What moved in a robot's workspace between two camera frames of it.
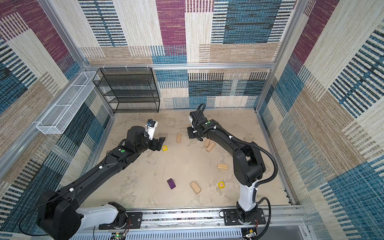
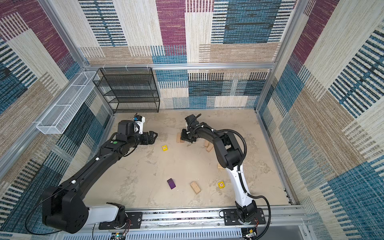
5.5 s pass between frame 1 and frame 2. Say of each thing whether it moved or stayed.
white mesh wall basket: stayed
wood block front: stayed
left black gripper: moved
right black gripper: moved
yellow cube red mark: stayed
